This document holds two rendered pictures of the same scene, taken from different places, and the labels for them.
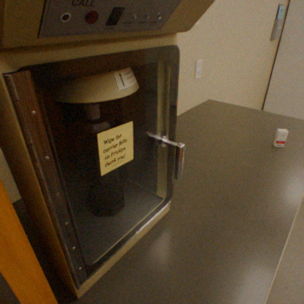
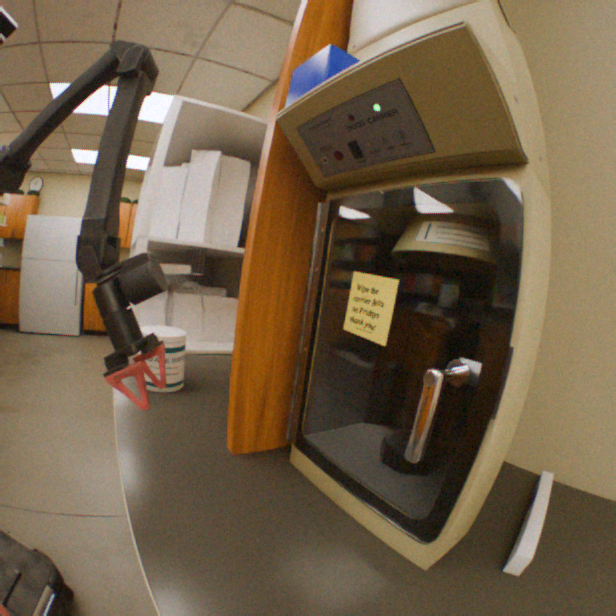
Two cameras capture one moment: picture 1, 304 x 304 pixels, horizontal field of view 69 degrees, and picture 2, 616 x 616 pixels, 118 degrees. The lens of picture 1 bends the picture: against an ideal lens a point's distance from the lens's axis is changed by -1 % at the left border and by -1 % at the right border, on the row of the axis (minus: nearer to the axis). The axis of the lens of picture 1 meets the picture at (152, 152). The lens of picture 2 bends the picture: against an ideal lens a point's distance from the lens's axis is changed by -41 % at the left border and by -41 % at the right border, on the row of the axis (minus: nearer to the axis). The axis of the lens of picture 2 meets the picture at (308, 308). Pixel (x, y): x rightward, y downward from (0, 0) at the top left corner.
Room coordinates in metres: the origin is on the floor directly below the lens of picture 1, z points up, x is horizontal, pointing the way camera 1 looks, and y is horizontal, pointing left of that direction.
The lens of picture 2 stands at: (0.35, -0.32, 1.26)
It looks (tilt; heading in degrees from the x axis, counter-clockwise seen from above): 5 degrees down; 105
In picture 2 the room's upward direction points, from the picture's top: 8 degrees clockwise
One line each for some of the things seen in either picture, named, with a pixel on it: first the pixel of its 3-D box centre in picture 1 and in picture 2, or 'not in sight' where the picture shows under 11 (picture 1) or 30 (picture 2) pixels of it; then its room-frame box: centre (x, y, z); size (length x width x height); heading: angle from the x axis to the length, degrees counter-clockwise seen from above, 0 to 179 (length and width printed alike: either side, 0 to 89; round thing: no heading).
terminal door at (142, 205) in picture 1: (128, 166); (379, 354); (0.35, 0.05, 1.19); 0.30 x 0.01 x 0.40; 140
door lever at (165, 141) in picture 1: (173, 158); (435, 411); (0.41, -0.05, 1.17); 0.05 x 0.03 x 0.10; 50
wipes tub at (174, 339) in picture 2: not in sight; (161, 357); (-0.19, 0.29, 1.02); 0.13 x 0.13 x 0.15
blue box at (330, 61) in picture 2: not in sight; (333, 90); (0.24, 0.07, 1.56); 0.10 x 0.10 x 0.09; 50
